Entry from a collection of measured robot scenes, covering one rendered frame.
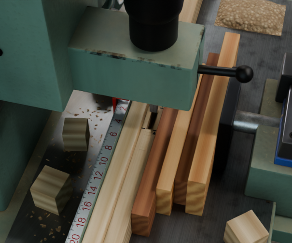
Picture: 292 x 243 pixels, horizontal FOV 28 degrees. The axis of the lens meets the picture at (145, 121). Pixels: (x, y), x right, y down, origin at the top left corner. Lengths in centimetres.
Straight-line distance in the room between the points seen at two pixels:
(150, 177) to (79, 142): 21
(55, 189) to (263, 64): 34
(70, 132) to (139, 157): 18
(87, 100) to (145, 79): 31
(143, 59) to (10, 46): 13
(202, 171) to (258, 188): 8
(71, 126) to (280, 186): 32
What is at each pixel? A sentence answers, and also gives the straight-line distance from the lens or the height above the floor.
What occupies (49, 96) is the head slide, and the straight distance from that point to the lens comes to 64.
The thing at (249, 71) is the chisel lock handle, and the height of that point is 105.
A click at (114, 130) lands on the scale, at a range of 69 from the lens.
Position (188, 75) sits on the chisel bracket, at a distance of 60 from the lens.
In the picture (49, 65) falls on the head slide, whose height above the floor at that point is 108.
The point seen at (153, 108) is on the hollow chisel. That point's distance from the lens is 71.
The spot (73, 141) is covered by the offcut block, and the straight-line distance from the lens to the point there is 85.
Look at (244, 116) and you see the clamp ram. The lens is 70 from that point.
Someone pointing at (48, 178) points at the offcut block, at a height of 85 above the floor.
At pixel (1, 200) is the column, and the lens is 81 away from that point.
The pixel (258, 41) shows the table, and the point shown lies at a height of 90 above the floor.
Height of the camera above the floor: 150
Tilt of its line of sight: 52 degrees down
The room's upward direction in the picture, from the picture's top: 1 degrees counter-clockwise
